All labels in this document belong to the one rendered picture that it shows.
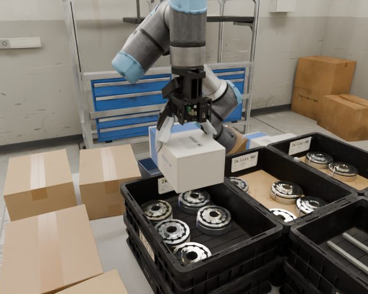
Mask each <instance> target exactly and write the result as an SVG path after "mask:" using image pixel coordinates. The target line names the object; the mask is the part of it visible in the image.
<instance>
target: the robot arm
mask: <svg viewBox="0 0 368 294"><path fill-rule="evenodd" d="M207 9H208V4H207V0H163V1H161V2H160V3H159V4H158V5H157V7H156V8H155V9H154V10H153V11H152V12H150V13H149V15H148V16H147V17H146V18H145V19H144V21H143V22H142V23H141V24H140V25H139V27H138V28H136V30H135V31H134V32H133V33H132V34H131V35H130V37H129V38H128V39H127V41H126V43H125V45H124V46H123V48H122V50H121V51H119V52H118V53H117V55H116V57H115V58H114V59H113V61H112V67H113V68H114V69H115V70H116V71H117V72H118V73H119V74H120V75H121V76H122V77H123V78H124V79H126V80H127V81H128V82H130V83H132V84H135V83H136V82H137V81H138V80H139V79H140V78H142V77H143V76H144V74H145V73H146V72H147V71H148V70H149V69H150V68H151V67H152V65H153V64H154V63H155V62H156V61H157V59H158V58H159V57H160V56H164V57H170V64H171V65H172V66H171V72H172V74H175V75H179V77H175V78H173V79H172V80H171V81H170V82H169V83H168V84H167V85H166V86H165V87H163V88H162V89H161V92H162V97H163V99H168V100H167V101H166V103H165V105H164V106H163V107H162V109H161V111H160V112H159V115H158V121H157V130H156V135H155V149H156V152H157V153H158V152H159V151H160V149H161V147H162V143H163V142H164V143H168V142H169V140H170V138H171V128H172V127H173V125H174V121H175V119H174V118H173V117H172V113H173V114H174V115H176V117H177V118H178V123H180V124H181V125H183V124H185V123H189V122H192V123H193V124H194V125H195V126H197V127H198V128H200V129H201V130H202V131H203V132H204V133H205V134H207V135H209V136H210V137H212V138H213V139H214V140H215V141H217V142H218V143H219V144H220V145H222V146H223V147H225V154H227V153H229V152H230V151H231V150H232V149H233V147H234V146H235V144H236V141H237V135H236V133H235V132H234V131H233V130H232V129H231V128H228V127H226V126H223V125H222V124H221V123H222V122H223V121H224V120H225V119H226V118H227V117H228V116H229V115H230V113H231V112H232V111H233V110H234V109H235V108H237V107H238V105H239V104H240V102H241V101H242V96H241V94H240V92H239V90H238V89H237V88H236V87H235V85H234V84H233V83H231V82H230V81H228V80H224V79H219V78H218V77H216V75H215V74H214V73H213V72H212V70H211V69H210V68H209V67H208V66H207V65H206V63H205V54H206V52H207V50H206V23H207ZM202 92H203V93H204V94H203V93H202Z"/></svg>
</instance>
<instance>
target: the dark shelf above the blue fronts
mask: <svg viewBox="0 0 368 294"><path fill-rule="evenodd" d="M145 18H146V17H140V22H137V17H123V22H127V23H134V24H141V23H142V22H143V21H144V19H145ZM207 22H242V23H253V22H254V17H253V16H222V17H207Z"/></svg>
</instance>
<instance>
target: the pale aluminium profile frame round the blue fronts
mask: <svg viewBox="0 0 368 294"><path fill-rule="evenodd" d="M145 1H147V2H148V4H149V13H150V12H152V11H153V10H154V3H155V1H157V0H145ZM207 1H218V2H219V4H220V16H224V6H225V2H226V1H231V0H207ZM74 2H75V0H62V3H63V11H64V18H65V25H66V30H67V37H68V45H69V49H70V56H71V63H72V71H73V76H74V83H75V90H76V94H77V102H78V109H79V116H80V121H81V128H82V136H83V140H84V145H85V146H83V149H93V148H103V147H109V146H118V145H125V144H132V143H136V142H143V141H149V135H146V136H140V137H135V138H128V139H121V140H116V141H112V140H110V141H105V142H102V143H95V144H93V139H95V138H98V134H95V133H97V130H91V125H94V124H96V120H90V119H91V118H100V117H108V116H117V115H122V114H131V113H140V112H145V111H154V110H161V109H162V107H163V106H164V105H165V103H162V104H153V105H147V106H138V107H129V108H119V109H114V110H105V111H95V112H90V113H89V110H88V102H87V96H86V95H88V94H92V90H86V89H85V81H84V72H83V67H82V60H81V51H80V46H79V38H78V30H77V22H76V17H75V9H74ZM253 2H254V4H255V7H254V22H253V27H252V40H251V53H250V60H249V61H250V62H252V65H251V66H249V73H248V75H245V79H246V78H248V86H247V93H246V94H241V96H242V99H246V106H245V108H244V109H242V112H244V111H245V118H244V117H241V120H239V121H232V122H222V123H221V124H222V125H223V126H226V125H228V126H229V127H231V128H232V129H234V130H236V131H237V132H239V133H240V134H242V135H245V134H248V129H249V117H250V110H251V99H252V87H253V80H254V68H255V57H256V45H257V38H258V26H259V14H260V8H261V0H253ZM67 4H68V5H67ZM68 11H69V13H68ZM69 15H70V17H69ZM70 23H71V25H70ZM223 28H224V22H219V30H218V56H217V63H220V62H222V51H223ZM71 31H72V33H71ZM72 39H73V40H72ZM73 42H74V45H73ZM74 51H75V53H74ZM75 59H76V60H75ZM76 62H77V64H76ZM253 62H254V66H253ZM77 70H78V73H77ZM81 75H82V80H81ZM78 79H79V80H78ZM79 86H80V88H79ZM80 90H81V92H80ZM81 98H82V100H81ZM82 106H83V108H82ZM83 110H84V112H83ZM84 118H85V120H84ZM239 125H243V126H244V130H243V131H241V130H240V129H238V128H236V127H235V126H239ZM134 156H135V158H142V157H146V156H150V151H145V152H139V153H134Z"/></svg>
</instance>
